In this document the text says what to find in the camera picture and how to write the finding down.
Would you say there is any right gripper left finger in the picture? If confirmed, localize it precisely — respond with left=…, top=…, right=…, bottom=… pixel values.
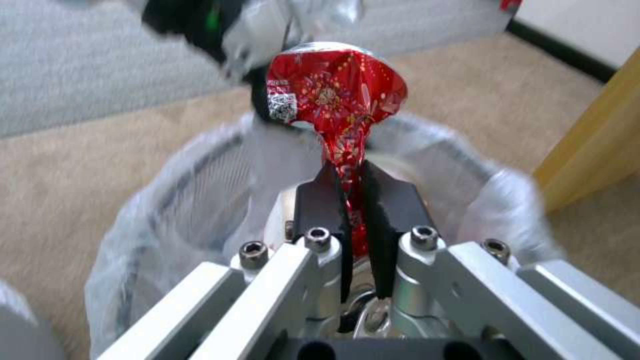
left=94, top=164, right=350, bottom=360

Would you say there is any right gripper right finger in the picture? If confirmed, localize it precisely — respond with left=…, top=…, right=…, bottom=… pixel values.
left=362, top=160, right=640, bottom=360

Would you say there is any red foil snack wrapper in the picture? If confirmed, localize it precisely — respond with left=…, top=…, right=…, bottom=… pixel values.
left=264, top=49, right=409, bottom=263

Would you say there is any black wire mesh trash bin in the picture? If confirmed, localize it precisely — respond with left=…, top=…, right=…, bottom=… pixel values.
left=114, top=127, right=501, bottom=286

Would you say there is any clear plastic bin liner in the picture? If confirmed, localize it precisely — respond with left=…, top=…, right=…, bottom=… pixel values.
left=83, top=111, right=559, bottom=360

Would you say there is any grey carpet rug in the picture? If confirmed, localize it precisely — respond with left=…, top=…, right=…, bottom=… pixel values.
left=0, top=0, right=509, bottom=140

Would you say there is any yellow wooden cabinet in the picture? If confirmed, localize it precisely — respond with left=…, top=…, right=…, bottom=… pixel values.
left=531, top=47, right=640, bottom=215

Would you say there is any grey rounded robot shell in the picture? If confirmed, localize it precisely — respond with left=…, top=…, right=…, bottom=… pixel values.
left=0, top=280, right=67, bottom=360

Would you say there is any black baseboard strip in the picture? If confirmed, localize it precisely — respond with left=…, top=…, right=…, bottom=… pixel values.
left=506, top=19, right=620, bottom=83

